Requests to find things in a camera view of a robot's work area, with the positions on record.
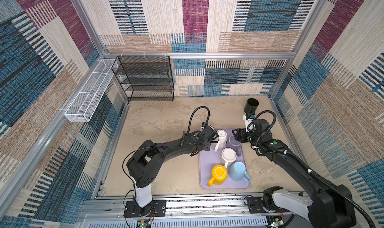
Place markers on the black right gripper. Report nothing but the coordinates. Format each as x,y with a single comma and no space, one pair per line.
240,135

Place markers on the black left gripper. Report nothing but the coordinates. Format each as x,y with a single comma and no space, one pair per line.
208,147

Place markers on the black mug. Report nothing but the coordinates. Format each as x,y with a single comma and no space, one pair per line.
251,106

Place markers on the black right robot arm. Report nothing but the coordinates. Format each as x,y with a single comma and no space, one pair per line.
329,206

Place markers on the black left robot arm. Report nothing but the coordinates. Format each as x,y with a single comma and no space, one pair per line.
145,163

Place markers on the purple mug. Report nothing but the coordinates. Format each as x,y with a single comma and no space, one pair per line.
235,145

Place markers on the white tall mug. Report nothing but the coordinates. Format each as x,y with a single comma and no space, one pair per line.
222,140

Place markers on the white mug dark rim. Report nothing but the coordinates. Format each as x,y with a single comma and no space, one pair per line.
228,157

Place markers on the light blue mug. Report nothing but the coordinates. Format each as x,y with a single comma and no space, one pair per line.
238,172

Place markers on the yellow mug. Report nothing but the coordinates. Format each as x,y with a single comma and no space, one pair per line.
219,175

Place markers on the lavender plastic tray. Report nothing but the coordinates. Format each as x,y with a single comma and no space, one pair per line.
209,159

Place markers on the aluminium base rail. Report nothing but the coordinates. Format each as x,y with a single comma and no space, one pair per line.
182,211

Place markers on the black wire shelf rack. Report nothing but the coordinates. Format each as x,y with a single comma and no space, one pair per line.
145,78

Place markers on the white wire mesh basket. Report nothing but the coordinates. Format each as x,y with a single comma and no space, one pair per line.
88,98

